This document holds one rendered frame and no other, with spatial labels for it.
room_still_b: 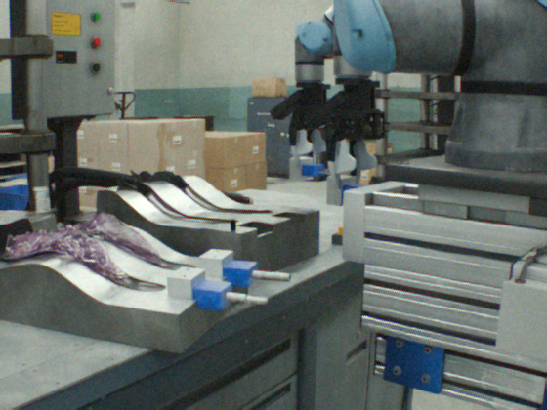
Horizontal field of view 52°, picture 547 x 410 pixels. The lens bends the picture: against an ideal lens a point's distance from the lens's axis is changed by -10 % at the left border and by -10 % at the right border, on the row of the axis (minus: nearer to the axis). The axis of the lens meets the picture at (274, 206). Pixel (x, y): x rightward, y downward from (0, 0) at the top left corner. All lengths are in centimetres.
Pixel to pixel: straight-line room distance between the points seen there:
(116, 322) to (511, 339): 49
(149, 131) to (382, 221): 436
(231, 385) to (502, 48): 70
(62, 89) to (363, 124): 99
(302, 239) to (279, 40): 798
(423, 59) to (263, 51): 860
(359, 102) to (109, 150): 439
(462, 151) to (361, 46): 16
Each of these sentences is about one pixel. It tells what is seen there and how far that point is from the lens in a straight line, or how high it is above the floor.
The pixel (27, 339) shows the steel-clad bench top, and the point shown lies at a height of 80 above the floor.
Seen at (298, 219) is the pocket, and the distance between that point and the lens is 119.
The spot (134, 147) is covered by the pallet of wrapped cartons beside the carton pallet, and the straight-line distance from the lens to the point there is 518.
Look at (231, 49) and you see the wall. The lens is 966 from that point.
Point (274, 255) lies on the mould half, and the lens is 110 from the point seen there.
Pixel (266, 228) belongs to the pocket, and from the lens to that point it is 110.
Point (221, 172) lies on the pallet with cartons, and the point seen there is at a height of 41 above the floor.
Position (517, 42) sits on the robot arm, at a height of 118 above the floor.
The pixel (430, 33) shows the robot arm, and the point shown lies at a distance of 66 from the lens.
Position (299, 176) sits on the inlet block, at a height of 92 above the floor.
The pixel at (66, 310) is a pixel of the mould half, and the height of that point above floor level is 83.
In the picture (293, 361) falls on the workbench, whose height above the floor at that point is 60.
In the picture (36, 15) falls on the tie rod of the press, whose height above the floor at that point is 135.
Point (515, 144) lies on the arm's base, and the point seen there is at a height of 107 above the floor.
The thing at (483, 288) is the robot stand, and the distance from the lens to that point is 71.
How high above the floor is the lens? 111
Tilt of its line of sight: 10 degrees down
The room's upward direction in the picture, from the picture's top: straight up
